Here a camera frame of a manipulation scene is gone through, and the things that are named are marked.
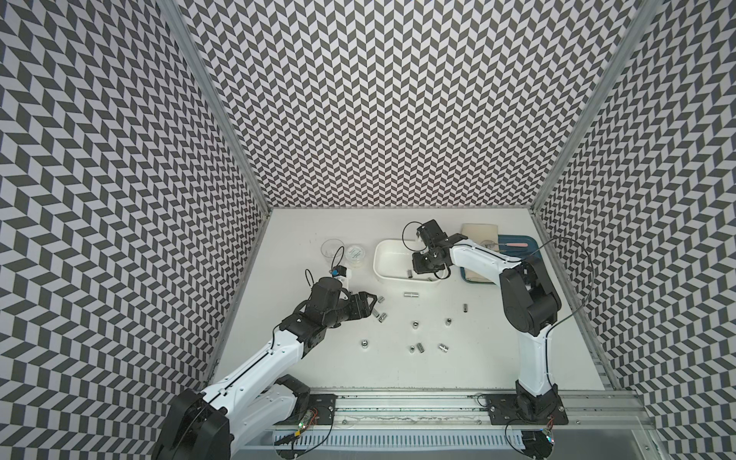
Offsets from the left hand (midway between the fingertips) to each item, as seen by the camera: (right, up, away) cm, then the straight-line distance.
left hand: (367, 302), depth 81 cm
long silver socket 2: (+14, 0, +13) cm, 19 cm away
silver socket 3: (+14, +6, +17) cm, 22 cm away
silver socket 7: (+15, -14, +1) cm, 21 cm away
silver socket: (+4, -2, +13) cm, 14 cm away
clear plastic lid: (-5, +13, +17) cm, 22 cm away
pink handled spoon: (+54, +16, +24) cm, 61 cm away
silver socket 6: (+13, -14, +1) cm, 19 cm away
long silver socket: (+2, -6, +8) cm, 10 cm away
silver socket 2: (+4, -7, +8) cm, 11 cm away
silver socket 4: (+31, -4, +9) cm, 32 cm away
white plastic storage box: (+8, +9, +21) cm, 25 cm away
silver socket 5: (+25, -7, +6) cm, 26 cm away
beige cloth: (+44, +19, +27) cm, 55 cm away
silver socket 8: (+22, -13, +1) cm, 26 cm away
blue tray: (+55, +12, +23) cm, 61 cm away
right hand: (+16, +7, +16) cm, 24 cm away
